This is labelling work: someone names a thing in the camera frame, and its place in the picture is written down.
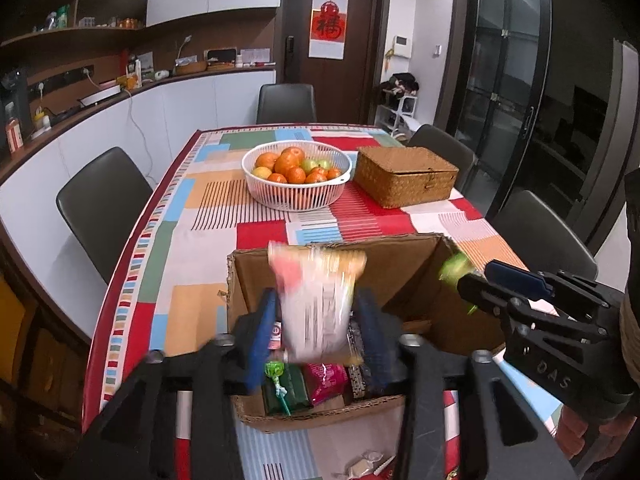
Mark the pile of oranges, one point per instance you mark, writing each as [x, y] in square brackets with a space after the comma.
[287, 162]

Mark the dark grey dining chair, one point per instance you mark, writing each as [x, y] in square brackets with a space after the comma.
[440, 142]
[540, 230]
[286, 102]
[102, 200]

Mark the red and white door poster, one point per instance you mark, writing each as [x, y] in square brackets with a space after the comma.
[327, 25]

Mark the white wrapped candy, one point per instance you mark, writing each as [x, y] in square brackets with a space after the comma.
[362, 465]

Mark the dark brown door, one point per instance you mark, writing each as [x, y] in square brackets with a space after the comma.
[365, 35]

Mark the dark sliding glass door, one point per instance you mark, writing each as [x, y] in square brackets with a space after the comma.
[585, 135]

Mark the flat white tray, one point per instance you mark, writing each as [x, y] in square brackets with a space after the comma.
[100, 95]

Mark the white wall intercom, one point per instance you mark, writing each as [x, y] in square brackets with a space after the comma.
[401, 46]

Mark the white plastic fruit basket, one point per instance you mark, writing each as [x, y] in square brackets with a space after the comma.
[295, 197]

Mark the black chocolate bar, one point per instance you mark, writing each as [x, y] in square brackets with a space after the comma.
[356, 360]

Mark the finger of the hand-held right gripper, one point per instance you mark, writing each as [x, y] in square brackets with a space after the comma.
[515, 276]
[485, 290]

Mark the person's right forearm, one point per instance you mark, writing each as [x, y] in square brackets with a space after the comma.
[632, 335]

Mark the pile of dark clothes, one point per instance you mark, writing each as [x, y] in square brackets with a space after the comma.
[400, 84]

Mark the wooden wall shelf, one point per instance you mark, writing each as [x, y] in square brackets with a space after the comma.
[75, 32]

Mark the magenta candy packet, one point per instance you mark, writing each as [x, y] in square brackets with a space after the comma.
[325, 380]

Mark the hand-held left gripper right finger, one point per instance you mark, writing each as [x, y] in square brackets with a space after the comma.
[375, 345]

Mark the person's right hand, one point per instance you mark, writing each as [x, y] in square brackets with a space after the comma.
[577, 435]

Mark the shallow wicker tray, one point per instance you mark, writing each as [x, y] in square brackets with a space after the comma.
[190, 67]

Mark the white counter cabinets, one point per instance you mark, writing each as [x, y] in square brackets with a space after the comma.
[200, 105]

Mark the white shelf rack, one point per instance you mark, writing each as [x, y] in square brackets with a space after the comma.
[400, 112]

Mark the dark framed glass door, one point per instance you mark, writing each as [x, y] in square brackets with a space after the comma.
[500, 85]

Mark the green candy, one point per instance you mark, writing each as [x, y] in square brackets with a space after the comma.
[452, 267]

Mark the black door lock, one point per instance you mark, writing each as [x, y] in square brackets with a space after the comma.
[290, 50]

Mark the pale yellow bread packet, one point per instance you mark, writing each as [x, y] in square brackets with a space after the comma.
[320, 310]

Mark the woven wicker box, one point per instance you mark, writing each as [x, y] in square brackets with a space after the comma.
[400, 180]

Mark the dark green snack packet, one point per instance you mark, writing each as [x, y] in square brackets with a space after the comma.
[297, 390]

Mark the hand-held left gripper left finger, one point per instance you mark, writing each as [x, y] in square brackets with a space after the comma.
[262, 340]

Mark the yellow green apple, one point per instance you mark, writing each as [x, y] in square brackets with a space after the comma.
[261, 173]

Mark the white desk lamp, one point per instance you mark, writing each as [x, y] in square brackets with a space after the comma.
[182, 47]

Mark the green lollipop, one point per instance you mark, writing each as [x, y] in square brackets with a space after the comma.
[274, 372]

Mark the brown cardboard box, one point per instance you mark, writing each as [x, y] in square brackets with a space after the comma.
[400, 270]

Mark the small orange countertop item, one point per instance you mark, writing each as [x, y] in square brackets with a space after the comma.
[127, 82]

